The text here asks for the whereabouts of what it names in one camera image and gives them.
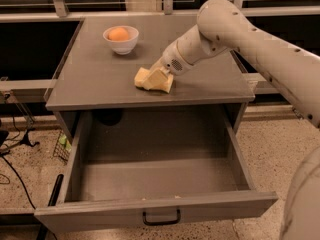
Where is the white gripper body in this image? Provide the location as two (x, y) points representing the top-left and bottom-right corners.
(160, 41), (194, 76)

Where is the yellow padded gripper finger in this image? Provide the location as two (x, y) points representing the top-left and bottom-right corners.
(141, 68), (170, 91)
(149, 58), (163, 71)

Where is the yellow sponge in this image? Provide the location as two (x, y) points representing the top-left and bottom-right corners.
(134, 68), (174, 93)

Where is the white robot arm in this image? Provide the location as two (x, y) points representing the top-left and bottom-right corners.
(151, 0), (320, 240)

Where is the open grey top drawer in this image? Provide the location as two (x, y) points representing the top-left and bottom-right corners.
(35, 105), (277, 233)

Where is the black bar beside drawer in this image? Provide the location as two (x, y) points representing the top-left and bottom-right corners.
(35, 173), (65, 240)

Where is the white ceramic bowl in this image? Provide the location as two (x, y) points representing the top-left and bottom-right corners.
(103, 26), (139, 55)

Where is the orange fruit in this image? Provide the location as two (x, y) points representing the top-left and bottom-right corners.
(108, 27), (129, 41)

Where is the grey cabinet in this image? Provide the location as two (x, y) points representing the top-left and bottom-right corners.
(44, 14), (256, 142)

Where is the black stand base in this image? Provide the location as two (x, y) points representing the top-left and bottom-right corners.
(0, 115), (40, 152)

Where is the wire basket with green item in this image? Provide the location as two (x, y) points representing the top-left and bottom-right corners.
(53, 131), (71, 164)

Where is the black drawer handle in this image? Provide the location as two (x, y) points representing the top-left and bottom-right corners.
(142, 209), (181, 227)

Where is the black floor cable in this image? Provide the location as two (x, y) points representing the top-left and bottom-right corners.
(0, 152), (37, 210)

